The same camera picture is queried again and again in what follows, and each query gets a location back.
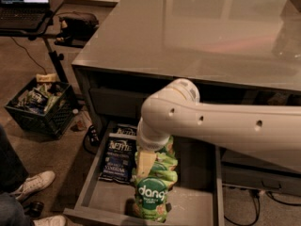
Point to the small black cylinder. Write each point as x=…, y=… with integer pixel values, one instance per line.
x=35, y=209

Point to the blue kettle chip bag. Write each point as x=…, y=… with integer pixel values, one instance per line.
x=118, y=159
x=125, y=129

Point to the right lower grey drawer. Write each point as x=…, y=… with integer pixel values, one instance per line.
x=263, y=180

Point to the dark bag on floor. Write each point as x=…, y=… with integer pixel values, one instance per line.
x=76, y=28

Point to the right middle grey drawer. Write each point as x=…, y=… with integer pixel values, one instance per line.
x=245, y=161

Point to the snack bags in crate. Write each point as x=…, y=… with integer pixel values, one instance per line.
x=43, y=96

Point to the green dang chip bag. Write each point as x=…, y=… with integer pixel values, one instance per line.
x=151, y=197
x=168, y=148
x=160, y=171
x=165, y=159

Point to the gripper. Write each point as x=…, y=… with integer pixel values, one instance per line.
x=150, y=144

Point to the rear green Dang chip bag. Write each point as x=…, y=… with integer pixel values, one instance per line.
x=168, y=148

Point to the grey counter cabinet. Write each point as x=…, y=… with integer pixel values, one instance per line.
x=236, y=52

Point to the black plastic crate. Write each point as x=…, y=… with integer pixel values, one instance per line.
x=52, y=123

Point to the person leg in jeans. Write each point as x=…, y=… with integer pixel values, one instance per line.
x=12, y=176

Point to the white left sneaker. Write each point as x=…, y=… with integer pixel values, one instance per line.
x=33, y=185

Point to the front green Dang chip bag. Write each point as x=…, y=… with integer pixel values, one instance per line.
x=151, y=197

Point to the open grey middle drawer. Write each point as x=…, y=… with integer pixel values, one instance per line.
x=196, y=200

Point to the open laptop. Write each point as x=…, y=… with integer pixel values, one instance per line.
x=23, y=14

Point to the grey top drawer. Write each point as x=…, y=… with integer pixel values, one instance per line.
x=117, y=102

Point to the black laptop stand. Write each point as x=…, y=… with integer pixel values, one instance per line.
x=41, y=32

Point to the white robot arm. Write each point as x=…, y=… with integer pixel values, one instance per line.
x=270, y=133

